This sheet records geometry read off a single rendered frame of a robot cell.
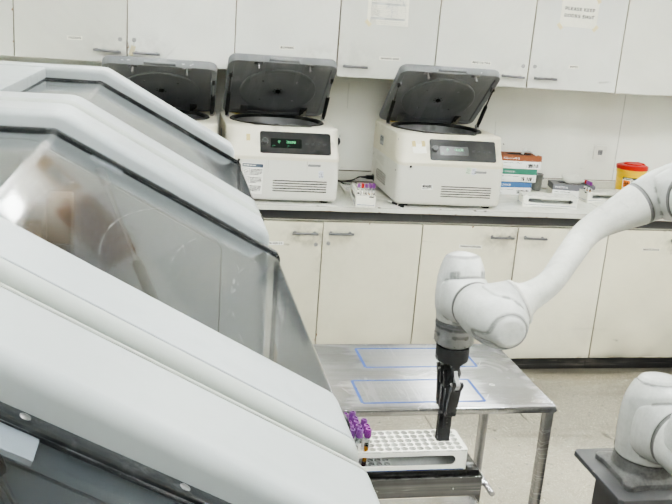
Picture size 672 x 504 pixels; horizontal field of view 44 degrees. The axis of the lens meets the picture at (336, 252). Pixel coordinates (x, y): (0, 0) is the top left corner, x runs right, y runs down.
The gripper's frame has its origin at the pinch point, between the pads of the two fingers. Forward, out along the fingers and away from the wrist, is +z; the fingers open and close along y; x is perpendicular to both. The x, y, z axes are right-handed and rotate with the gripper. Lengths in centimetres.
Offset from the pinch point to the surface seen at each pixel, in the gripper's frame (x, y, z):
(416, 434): -5.4, -2.6, 3.5
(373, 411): -10.3, -24.4, 8.5
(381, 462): -14.9, 3.2, 7.2
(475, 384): 22.7, -39.0, 8.0
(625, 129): 201, -292, -37
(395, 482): -12.2, 6.8, 10.2
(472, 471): 6.1, 5.7, 8.7
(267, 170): -17, -230, -16
